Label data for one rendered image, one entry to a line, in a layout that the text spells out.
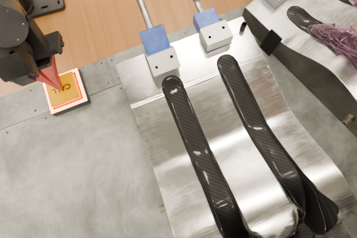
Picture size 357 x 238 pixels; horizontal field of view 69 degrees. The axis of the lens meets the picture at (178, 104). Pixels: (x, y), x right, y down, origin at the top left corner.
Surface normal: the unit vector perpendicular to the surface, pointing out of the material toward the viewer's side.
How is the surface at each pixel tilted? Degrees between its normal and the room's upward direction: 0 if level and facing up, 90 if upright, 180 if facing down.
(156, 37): 34
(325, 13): 16
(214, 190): 28
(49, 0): 0
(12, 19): 62
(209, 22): 0
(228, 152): 21
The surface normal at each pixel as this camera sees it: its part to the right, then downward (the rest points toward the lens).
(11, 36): 0.53, 0.55
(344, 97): -0.77, 0.62
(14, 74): 0.31, 0.66
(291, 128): -0.18, -0.58
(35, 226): -0.03, -0.25
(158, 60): 0.18, 0.29
